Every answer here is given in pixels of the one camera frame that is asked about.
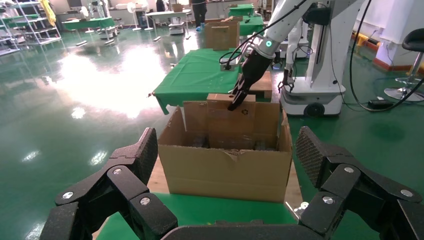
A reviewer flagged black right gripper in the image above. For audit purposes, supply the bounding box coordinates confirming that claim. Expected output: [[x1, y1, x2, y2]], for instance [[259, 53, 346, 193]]
[[227, 49, 275, 112]]

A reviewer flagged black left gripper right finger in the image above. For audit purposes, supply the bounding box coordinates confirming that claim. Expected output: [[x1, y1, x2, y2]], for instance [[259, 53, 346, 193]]
[[295, 125, 424, 240]]

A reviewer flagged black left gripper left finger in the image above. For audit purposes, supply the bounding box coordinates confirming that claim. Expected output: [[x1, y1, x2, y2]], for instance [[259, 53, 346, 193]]
[[39, 127, 179, 240]]

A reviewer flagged small brown cardboard box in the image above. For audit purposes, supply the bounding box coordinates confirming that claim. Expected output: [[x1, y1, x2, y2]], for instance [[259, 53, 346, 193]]
[[206, 93, 257, 151]]

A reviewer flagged closed brown cardboard carton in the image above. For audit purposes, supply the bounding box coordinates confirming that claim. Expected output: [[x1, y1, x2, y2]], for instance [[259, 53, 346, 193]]
[[204, 20, 240, 51]]

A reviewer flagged large open cardboard carton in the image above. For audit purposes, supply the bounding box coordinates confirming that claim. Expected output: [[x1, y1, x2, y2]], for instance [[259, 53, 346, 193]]
[[157, 100, 293, 204]]

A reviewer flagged black background robot gripper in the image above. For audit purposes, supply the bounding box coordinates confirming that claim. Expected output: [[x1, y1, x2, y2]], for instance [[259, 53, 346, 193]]
[[278, 67, 296, 94]]

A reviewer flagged green table cloth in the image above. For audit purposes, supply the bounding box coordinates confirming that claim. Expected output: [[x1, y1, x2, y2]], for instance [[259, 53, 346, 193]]
[[152, 48, 245, 116], [96, 192, 298, 240]]

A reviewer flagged green cloth covered table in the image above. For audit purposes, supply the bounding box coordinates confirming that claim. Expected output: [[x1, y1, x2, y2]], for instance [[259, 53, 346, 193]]
[[238, 15, 265, 37], [228, 3, 255, 17], [62, 17, 116, 46]]

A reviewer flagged white wheeled background robot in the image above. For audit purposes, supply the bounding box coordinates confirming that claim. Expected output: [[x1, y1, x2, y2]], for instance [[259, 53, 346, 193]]
[[279, 0, 365, 117]]

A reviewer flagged black power adapter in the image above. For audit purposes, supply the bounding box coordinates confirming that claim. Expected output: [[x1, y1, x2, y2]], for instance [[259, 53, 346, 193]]
[[367, 98, 394, 110]]

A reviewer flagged white wheeled cart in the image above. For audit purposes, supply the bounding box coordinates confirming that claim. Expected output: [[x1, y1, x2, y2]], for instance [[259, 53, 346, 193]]
[[168, 16, 185, 36], [98, 26, 117, 41]]

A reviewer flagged white table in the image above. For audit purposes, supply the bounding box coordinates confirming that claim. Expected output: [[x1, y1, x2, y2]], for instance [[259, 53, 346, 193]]
[[144, 9, 192, 41]]

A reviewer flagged white standing fan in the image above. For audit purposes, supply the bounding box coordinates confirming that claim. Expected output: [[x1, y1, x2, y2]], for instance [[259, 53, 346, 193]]
[[126, 2, 142, 32], [79, 5, 95, 34]]

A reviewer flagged black swivel stool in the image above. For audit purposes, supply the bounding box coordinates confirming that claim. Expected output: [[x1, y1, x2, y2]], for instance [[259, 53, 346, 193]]
[[383, 28, 424, 103]]

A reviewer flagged yellow hanging garment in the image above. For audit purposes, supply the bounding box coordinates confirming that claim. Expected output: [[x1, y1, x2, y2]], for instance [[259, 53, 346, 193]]
[[38, 0, 57, 27]]

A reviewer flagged metal shelving rack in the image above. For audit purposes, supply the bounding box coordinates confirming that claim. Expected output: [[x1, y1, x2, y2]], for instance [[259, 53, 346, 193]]
[[0, 0, 62, 57]]

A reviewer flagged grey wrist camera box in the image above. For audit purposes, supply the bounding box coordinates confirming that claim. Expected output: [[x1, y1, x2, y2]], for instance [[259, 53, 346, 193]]
[[220, 57, 240, 72]]

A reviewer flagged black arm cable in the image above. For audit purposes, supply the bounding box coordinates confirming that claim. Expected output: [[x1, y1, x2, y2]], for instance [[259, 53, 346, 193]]
[[218, 0, 424, 114]]

